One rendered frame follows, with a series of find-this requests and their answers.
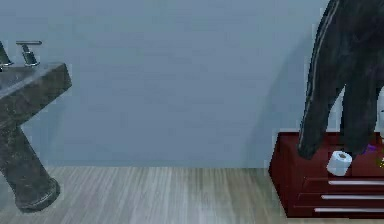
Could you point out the dark stone pedestal sink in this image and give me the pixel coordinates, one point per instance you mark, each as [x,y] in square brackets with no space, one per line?
[23,100]

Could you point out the small purple object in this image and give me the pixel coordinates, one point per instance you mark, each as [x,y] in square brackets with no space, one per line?
[370,149]

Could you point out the small yellow green object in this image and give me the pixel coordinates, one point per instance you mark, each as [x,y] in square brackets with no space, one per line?
[380,162]

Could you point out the white toilet paper roll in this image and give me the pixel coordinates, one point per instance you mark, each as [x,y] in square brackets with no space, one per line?
[339,163]

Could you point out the black animal statue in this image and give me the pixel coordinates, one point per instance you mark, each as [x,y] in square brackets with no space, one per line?
[350,66]

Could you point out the dark red drawer chest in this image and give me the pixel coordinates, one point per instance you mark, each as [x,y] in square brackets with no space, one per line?
[300,186]

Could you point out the white object with dark mark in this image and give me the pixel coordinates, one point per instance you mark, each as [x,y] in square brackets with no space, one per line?
[381,113]

